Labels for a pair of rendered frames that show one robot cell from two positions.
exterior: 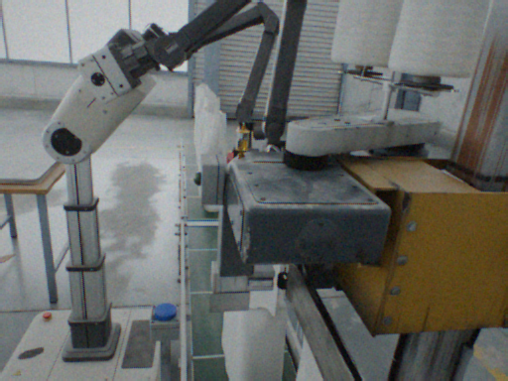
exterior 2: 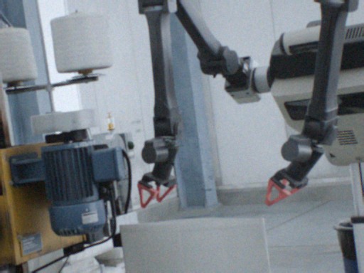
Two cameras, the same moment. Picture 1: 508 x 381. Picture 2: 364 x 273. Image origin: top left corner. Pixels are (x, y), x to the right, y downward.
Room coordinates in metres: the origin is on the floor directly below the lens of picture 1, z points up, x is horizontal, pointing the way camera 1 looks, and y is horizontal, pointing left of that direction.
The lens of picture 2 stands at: (2.73, -1.90, 1.38)
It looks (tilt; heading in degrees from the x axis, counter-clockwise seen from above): 3 degrees down; 133
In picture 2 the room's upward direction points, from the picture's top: 8 degrees counter-clockwise
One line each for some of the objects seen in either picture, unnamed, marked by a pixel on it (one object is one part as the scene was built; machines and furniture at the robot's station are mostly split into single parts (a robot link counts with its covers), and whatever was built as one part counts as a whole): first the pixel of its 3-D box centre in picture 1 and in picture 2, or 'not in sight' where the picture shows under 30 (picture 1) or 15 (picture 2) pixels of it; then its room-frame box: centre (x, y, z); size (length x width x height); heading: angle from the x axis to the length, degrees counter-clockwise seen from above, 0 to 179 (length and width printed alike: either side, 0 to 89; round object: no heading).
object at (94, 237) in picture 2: (315, 273); (88, 233); (0.82, -0.17, 1.04); 0.08 x 0.06 x 0.05; 102
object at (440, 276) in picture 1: (430, 238); (13, 200); (0.78, -0.40, 1.18); 0.34 x 0.25 x 0.31; 102
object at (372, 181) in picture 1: (353, 205); not in sight; (0.75, -0.21, 1.26); 0.22 x 0.05 x 0.16; 12
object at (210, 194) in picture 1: (211, 179); (120, 146); (0.75, 0.09, 1.29); 0.08 x 0.05 x 0.09; 12
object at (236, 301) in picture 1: (228, 296); (125, 237); (0.77, 0.04, 0.98); 0.09 x 0.05 x 0.05; 102
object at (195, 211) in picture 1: (205, 176); not in sight; (3.49, 0.48, 0.34); 2.21 x 0.39 x 0.09; 12
